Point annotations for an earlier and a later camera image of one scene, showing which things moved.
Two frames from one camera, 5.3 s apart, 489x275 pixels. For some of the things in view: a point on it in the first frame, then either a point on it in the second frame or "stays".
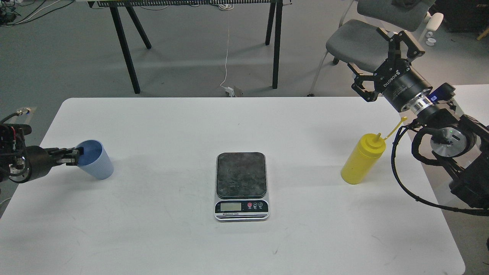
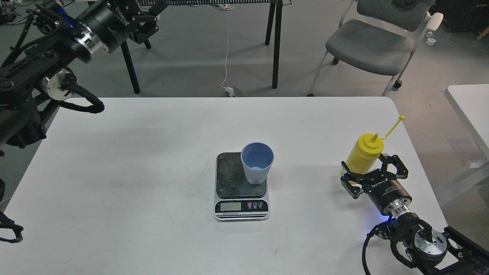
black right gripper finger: [394, 46] to [402, 171]
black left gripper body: [38, 160] to [111, 20]
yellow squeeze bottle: [369, 150] stays
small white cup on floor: [431, 40] stays
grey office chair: [360, 41] stays
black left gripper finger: [58, 152] to [150, 7]
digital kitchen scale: [241, 192] stays
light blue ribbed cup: [95, 161] to [257, 158]
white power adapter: [231, 91] stays
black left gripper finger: [68, 161] to [144, 31]
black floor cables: [8, 13] stays
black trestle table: [274, 11] stays
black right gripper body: [395, 79] to [386, 191]
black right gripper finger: [368, 96] to [354, 191]
